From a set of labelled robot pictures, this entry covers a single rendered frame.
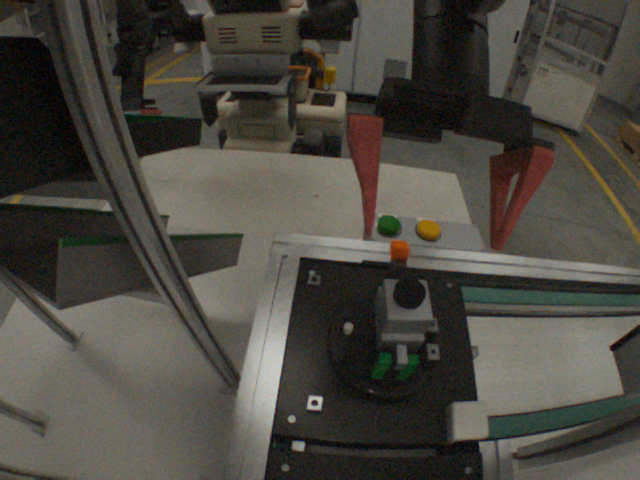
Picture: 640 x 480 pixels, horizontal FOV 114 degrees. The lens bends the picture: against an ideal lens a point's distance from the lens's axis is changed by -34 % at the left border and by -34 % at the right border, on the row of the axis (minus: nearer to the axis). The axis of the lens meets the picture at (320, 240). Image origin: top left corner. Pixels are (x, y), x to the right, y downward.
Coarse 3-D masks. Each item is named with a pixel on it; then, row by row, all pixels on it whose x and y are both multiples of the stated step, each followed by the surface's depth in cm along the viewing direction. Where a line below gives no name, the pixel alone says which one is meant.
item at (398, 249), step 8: (392, 240) 35; (392, 248) 34; (400, 248) 34; (408, 248) 34; (392, 256) 34; (400, 256) 34; (408, 256) 34; (392, 264) 35; (400, 264) 33; (392, 272) 36; (400, 272) 36
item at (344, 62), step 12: (300, 0) 235; (312, 48) 270; (348, 48) 266; (324, 60) 277; (336, 60) 277; (348, 60) 276; (336, 72) 286; (348, 72) 285; (324, 84) 297; (336, 84) 296; (348, 84) 295; (348, 96) 308
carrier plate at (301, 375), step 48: (336, 288) 42; (432, 288) 43; (288, 336) 37; (288, 384) 33; (336, 384) 34; (432, 384) 34; (288, 432) 30; (336, 432) 30; (384, 432) 30; (432, 432) 30
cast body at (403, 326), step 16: (384, 288) 29; (400, 288) 28; (416, 288) 28; (384, 304) 29; (400, 304) 27; (416, 304) 27; (384, 320) 28; (400, 320) 27; (416, 320) 27; (432, 320) 27; (384, 336) 29; (400, 336) 29; (416, 336) 29; (400, 352) 29; (400, 368) 29
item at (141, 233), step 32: (64, 0) 7; (64, 32) 8; (96, 32) 10; (64, 64) 10; (96, 64) 11; (64, 96) 11; (96, 96) 11; (96, 128) 12; (96, 160) 13; (128, 160) 15; (128, 192) 15; (128, 224) 17; (160, 224) 19; (160, 256) 19; (160, 288) 22; (192, 288) 25; (192, 320) 26; (224, 352) 35; (224, 384) 42; (32, 416) 31
